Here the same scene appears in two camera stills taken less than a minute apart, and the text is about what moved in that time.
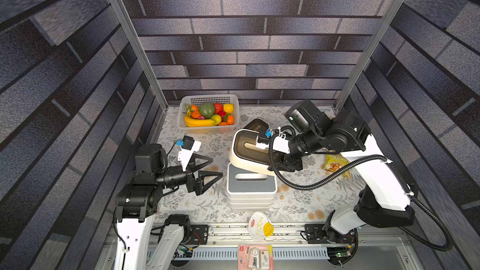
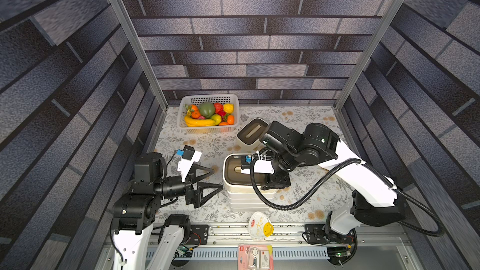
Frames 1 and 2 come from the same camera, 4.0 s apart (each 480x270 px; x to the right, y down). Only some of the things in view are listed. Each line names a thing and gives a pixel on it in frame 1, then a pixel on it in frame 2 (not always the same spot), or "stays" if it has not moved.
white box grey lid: (250, 197) stays
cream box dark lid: (244, 153) to (234, 182)
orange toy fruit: (230, 119) stays
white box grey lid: (250, 202) stays
